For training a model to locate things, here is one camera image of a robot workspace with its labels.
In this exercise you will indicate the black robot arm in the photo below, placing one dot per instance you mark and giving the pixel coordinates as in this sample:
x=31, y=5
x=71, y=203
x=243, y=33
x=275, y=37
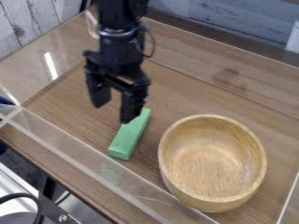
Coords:
x=120, y=15

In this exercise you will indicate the black metal stand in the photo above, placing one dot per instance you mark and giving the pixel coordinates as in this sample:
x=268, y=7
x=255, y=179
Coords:
x=51, y=210

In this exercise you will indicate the brown wooden bowl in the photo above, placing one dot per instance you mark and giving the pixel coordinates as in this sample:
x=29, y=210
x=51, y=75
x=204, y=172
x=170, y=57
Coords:
x=212, y=162

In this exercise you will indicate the clear acrylic corner bracket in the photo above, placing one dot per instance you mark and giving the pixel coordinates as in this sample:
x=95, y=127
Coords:
x=92, y=25

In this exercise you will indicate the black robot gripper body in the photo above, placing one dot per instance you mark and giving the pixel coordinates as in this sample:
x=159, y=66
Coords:
x=114, y=65

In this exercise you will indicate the green rectangular block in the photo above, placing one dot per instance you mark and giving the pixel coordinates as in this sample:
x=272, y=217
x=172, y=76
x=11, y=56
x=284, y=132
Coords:
x=128, y=136

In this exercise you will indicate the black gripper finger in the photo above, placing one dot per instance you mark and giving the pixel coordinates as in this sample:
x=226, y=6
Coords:
x=132, y=103
x=99, y=90

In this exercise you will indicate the clear acrylic front wall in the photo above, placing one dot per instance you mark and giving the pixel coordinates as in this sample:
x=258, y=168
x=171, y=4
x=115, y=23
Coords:
x=124, y=196

